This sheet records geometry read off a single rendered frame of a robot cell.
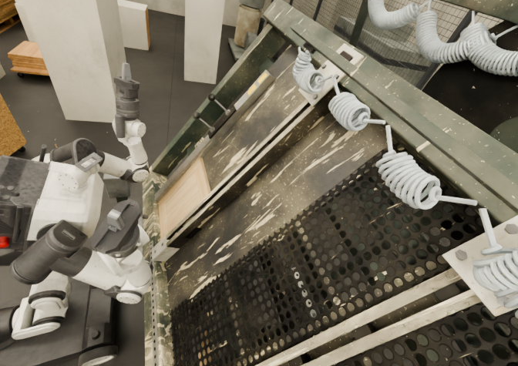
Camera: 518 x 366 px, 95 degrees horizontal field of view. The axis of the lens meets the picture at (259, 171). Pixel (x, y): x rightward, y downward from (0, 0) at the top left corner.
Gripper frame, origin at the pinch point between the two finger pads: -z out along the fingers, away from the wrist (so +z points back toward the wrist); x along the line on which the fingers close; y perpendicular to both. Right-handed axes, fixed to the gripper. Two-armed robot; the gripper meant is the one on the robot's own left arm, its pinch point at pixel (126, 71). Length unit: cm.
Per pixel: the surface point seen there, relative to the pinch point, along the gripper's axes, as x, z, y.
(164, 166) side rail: -16, 59, -32
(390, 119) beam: 95, -11, -8
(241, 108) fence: 32.9, 7.4, -35.6
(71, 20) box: -205, -5, -66
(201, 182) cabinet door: 29, 44, -18
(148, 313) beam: 41, 93, 18
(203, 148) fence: 19.5, 31.6, -27.0
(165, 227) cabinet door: 19, 73, -6
